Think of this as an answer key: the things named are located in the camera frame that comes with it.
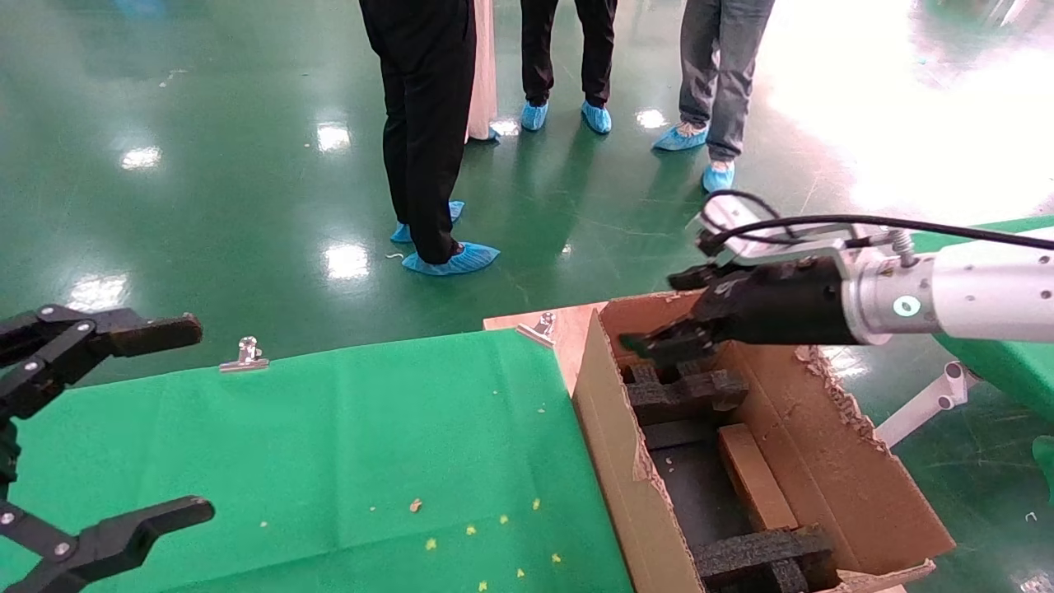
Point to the large green table cloth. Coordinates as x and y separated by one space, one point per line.
329 453

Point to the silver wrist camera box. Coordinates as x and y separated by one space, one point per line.
723 218

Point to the person in black trousers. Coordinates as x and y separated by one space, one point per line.
539 49
428 123

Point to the small brown cardboard box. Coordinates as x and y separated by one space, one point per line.
753 478

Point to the white pipe frame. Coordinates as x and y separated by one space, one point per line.
922 412

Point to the person in white skirt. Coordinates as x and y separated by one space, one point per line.
484 66

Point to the silver binder clip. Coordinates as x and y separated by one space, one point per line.
539 329
245 358

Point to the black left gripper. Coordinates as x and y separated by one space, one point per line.
6 453

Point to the green fabric piece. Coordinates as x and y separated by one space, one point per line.
1046 469

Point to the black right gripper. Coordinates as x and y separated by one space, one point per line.
782 305

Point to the silver camera mounting bracket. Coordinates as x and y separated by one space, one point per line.
790 249

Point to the blue shoe cover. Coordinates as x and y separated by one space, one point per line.
533 115
492 133
682 137
401 234
718 177
453 259
597 118

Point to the person in grey jeans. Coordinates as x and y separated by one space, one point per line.
725 66

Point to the grey panel inside carton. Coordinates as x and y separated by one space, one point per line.
700 494

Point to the large open brown carton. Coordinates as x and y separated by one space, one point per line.
856 494

